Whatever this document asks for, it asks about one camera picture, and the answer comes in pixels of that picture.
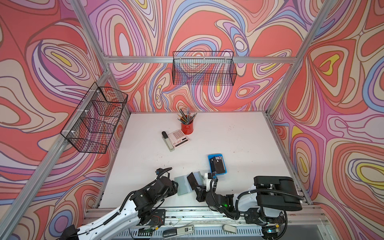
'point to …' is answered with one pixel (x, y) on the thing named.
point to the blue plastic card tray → (210, 156)
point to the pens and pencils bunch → (187, 119)
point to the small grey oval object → (229, 228)
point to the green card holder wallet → (186, 183)
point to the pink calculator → (177, 138)
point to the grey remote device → (170, 232)
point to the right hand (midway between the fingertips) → (194, 190)
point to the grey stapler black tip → (168, 143)
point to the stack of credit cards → (217, 165)
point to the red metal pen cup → (187, 129)
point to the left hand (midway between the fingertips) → (179, 185)
